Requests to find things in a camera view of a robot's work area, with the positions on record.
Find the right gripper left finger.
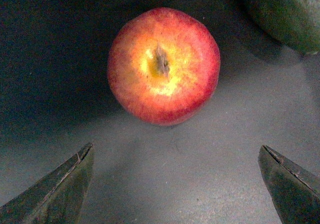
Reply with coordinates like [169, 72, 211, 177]
[0, 143, 95, 224]

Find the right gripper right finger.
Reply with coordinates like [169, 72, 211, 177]
[258, 145, 320, 224]

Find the red yellow apple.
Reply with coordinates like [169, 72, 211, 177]
[107, 7, 221, 126]

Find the green avocado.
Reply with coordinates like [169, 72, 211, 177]
[243, 0, 320, 54]

